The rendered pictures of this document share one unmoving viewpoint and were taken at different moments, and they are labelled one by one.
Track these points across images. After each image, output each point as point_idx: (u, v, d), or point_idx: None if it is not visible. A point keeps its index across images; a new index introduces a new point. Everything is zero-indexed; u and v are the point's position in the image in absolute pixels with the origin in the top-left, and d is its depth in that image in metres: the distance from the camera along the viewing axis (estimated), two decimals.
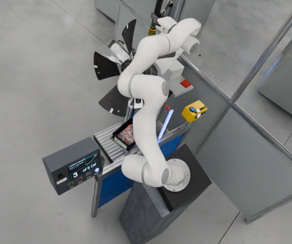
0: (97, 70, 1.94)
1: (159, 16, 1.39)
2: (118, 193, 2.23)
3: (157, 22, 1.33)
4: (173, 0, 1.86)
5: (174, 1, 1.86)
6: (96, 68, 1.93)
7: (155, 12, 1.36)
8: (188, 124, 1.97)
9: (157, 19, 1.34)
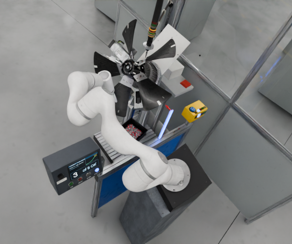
0: (126, 29, 1.85)
1: None
2: (118, 193, 2.23)
3: None
4: (173, 0, 1.86)
5: (174, 1, 1.86)
6: (127, 27, 1.83)
7: (155, 12, 1.36)
8: (188, 124, 1.97)
9: None
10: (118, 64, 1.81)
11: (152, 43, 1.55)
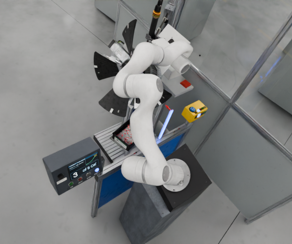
0: (126, 29, 1.85)
1: (153, 37, 1.50)
2: (118, 193, 2.23)
3: (152, 43, 1.44)
4: (168, 17, 1.96)
5: (169, 18, 1.97)
6: (127, 27, 1.83)
7: (149, 34, 1.46)
8: (188, 124, 1.97)
9: (151, 40, 1.45)
10: (118, 64, 1.81)
11: None
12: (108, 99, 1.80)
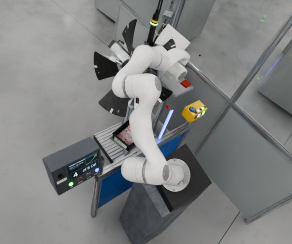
0: (126, 29, 1.85)
1: (152, 44, 1.54)
2: (118, 193, 2.23)
3: None
4: (167, 22, 2.00)
5: (167, 23, 2.00)
6: (127, 27, 1.83)
7: (148, 41, 1.50)
8: (188, 124, 1.97)
9: None
10: (118, 64, 1.81)
11: None
12: (108, 99, 1.80)
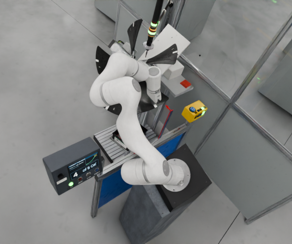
0: (131, 27, 1.83)
1: None
2: (118, 193, 2.23)
3: None
4: (173, 0, 1.86)
5: (174, 1, 1.86)
6: (132, 25, 1.81)
7: (155, 12, 1.36)
8: (188, 124, 1.97)
9: None
10: None
11: (152, 43, 1.55)
12: None
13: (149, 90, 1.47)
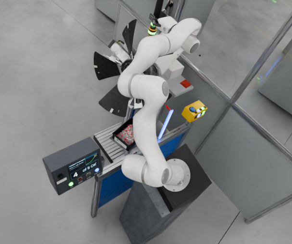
0: None
1: (163, 16, 1.40)
2: (118, 193, 2.23)
3: (157, 23, 1.32)
4: (173, 0, 1.86)
5: (174, 1, 1.86)
6: None
7: (155, 12, 1.36)
8: (188, 124, 1.97)
9: (156, 20, 1.33)
10: (131, 53, 1.76)
11: None
12: (100, 60, 1.87)
13: None
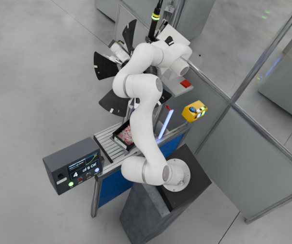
0: (168, 41, 1.67)
1: (153, 39, 1.51)
2: (118, 193, 2.23)
3: None
4: (167, 19, 1.97)
5: (168, 20, 1.98)
6: (170, 42, 1.66)
7: (149, 36, 1.47)
8: (188, 124, 1.97)
9: (151, 42, 1.46)
10: (131, 53, 1.76)
11: None
12: (100, 60, 1.87)
13: None
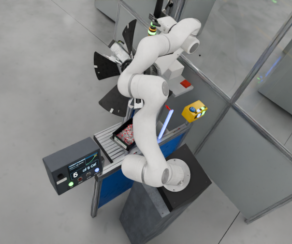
0: None
1: (163, 16, 1.40)
2: (118, 193, 2.23)
3: (157, 23, 1.32)
4: (173, 0, 1.86)
5: (174, 1, 1.86)
6: None
7: (155, 12, 1.36)
8: (188, 124, 1.97)
9: (156, 20, 1.33)
10: (131, 53, 1.76)
11: None
12: (100, 60, 1.87)
13: None
